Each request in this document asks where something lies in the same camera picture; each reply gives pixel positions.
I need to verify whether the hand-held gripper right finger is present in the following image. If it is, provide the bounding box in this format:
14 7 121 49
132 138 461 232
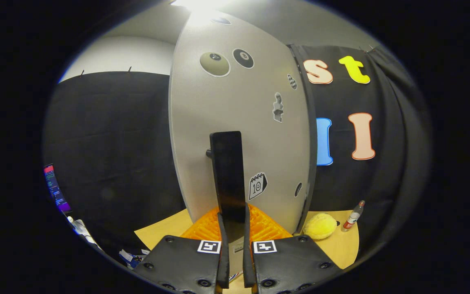
243 203 344 294

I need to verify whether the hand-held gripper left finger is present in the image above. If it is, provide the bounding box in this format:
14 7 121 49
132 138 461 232
133 210 230 294

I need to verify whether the white shoe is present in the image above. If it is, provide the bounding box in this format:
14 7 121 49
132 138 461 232
228 241 245 282

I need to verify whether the black cabinet door handle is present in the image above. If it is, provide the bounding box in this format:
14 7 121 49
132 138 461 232
206 131 247 242

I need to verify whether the grey shoe cabinet door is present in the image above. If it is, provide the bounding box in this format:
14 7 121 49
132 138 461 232
169 10 312 235

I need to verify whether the yellow plush toy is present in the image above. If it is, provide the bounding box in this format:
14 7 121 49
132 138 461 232
303 212 340 240

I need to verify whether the blue white printed item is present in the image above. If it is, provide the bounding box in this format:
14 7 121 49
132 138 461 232
120 249 150 268

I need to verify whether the clear plastic water bottle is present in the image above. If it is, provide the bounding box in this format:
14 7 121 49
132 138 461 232
341 200 366 232

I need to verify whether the white plastic item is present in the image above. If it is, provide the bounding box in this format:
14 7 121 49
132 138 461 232
67 216 97 245

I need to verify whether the black backdrop cloth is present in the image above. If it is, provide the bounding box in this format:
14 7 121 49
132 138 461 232
42 44 431 262

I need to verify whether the computer monitor screen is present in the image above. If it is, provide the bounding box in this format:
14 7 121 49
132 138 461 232
43 164 71 214

